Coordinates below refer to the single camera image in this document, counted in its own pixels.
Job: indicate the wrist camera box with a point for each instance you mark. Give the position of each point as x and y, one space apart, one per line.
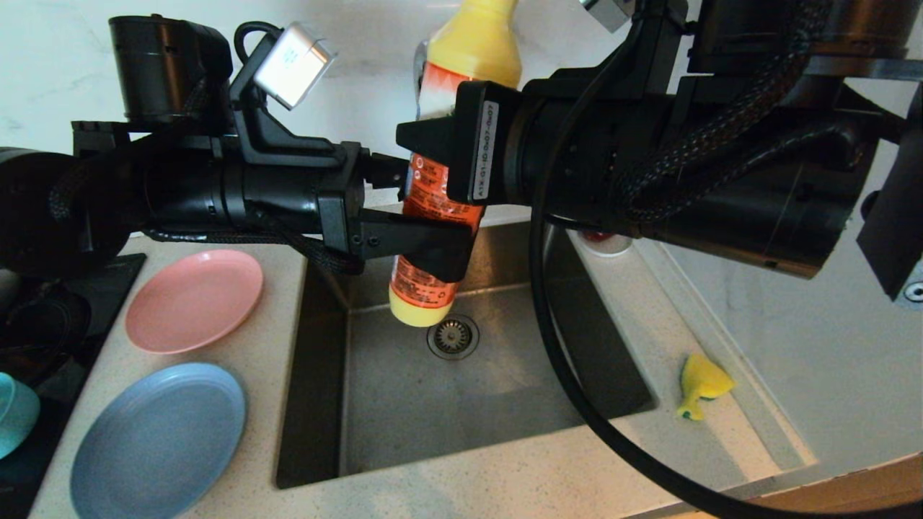
292 65
609 13

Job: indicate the teal cup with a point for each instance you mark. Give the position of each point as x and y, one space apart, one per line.
16 414

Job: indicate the wooden cabinet panel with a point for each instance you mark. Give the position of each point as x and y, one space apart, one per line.
865 490

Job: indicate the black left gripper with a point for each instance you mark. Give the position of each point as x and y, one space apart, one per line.
274 187

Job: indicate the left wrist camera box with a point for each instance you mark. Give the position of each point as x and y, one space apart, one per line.
292 65

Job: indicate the stainless steel sink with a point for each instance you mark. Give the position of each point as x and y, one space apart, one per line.
469 404

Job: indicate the black glass cooktop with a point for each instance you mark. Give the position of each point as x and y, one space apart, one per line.
108 288

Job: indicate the pink plate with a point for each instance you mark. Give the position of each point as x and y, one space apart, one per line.
195 303

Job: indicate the blue plate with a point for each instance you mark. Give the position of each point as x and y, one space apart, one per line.
159 447

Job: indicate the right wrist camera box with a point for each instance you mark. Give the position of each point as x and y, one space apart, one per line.
609 13

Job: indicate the dark red apple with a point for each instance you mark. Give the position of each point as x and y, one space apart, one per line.
597 236

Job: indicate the chrome gooseneck faucet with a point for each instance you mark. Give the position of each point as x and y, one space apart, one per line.
422 58

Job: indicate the yellow sponge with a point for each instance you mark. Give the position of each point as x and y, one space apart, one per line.
703 380

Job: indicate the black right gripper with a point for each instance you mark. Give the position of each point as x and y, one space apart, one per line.
577 144

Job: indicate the orange dish soap bottle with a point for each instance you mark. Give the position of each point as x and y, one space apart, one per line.
469 43

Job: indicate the small white dish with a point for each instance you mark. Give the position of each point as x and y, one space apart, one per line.
609 249

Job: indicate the metal sink drain strainer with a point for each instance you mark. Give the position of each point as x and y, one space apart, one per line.
453 337

